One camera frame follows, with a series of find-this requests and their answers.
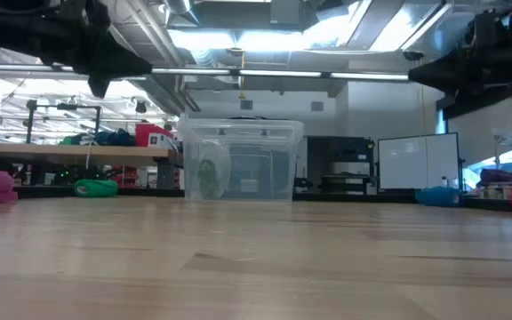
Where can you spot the red parts drawers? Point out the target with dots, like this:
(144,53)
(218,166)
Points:
(125,175)

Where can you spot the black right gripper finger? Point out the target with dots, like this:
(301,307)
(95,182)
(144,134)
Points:
(438,77)

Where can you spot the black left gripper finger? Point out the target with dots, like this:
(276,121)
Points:
(125,62)

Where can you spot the long ceiling light bar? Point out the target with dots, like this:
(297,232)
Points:
(194,71)

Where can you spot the green elastic bandage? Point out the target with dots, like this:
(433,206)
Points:
(207,178)

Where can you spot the teal bandage roll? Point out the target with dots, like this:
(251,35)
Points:
(98,188)

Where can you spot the blue cloth bundle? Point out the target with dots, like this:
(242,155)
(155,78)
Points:
(114,138)

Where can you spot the clear plastic zip bag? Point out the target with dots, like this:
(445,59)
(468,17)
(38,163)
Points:
(221,164)

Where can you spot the purple cloth bundle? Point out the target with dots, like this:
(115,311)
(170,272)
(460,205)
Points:
(500,177)

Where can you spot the black pipe rig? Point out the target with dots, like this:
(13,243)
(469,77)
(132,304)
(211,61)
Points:
(62,106)

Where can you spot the silver ventilation duct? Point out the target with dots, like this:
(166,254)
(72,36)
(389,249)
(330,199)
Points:
(158,94)

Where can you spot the black aluminium table frame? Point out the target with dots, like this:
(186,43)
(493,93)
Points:
(149,193)

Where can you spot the black shelf cart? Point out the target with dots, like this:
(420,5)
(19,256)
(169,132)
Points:
(349,149)

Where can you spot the black ceiling dome camera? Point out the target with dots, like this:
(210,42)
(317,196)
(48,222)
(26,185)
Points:
(413,56)

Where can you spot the small white bottle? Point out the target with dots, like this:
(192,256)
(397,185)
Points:
(445,182)

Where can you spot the white cardboard box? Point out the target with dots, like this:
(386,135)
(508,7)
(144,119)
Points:
(162,141)

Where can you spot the wooden workbench grey metal frame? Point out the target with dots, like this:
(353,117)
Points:
(82,155)

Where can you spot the clear plastic storage bin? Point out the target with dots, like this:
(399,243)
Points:
(260,169)

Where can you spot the red storage bin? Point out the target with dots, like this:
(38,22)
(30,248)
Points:
(149,131)

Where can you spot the white board black frame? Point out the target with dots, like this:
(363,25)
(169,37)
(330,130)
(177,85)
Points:
(416,153)

